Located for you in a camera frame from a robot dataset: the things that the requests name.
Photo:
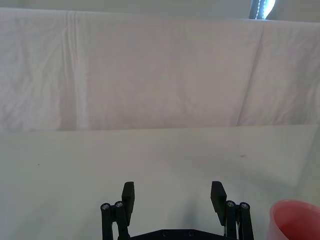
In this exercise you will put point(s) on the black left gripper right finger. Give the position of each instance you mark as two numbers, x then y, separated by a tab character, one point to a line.
235	220

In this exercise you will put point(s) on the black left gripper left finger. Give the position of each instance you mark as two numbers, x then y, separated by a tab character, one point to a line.
107	220

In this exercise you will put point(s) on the white table cloth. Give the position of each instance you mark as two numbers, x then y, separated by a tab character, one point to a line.
75	175

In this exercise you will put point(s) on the pink plastic cup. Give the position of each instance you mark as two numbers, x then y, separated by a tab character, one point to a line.
295	217

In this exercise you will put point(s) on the crumpled white hanging cloth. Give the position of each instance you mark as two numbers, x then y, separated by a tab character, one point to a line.
150	75

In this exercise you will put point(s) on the smooth white curtain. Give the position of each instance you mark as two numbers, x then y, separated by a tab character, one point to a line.
125	6

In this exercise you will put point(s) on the grey striped post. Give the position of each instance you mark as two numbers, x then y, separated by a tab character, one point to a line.
260	8

